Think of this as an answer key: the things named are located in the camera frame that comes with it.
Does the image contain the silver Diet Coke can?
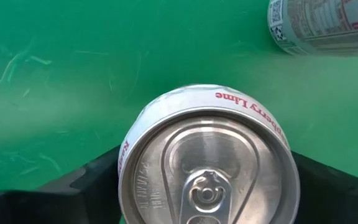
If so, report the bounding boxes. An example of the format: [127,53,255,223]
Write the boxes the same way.
[267,0,358,57]

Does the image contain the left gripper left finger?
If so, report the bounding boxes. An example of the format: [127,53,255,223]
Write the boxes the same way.
[0,145,123,224]

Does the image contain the white Raspberry Lime can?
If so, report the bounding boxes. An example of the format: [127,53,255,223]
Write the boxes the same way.
[117,83,301,224]

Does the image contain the green table mat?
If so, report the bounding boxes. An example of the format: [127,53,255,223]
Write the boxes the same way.
[0,0,358,224]

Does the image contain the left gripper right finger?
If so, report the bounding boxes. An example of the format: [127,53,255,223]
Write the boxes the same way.
[290,151,358,224]

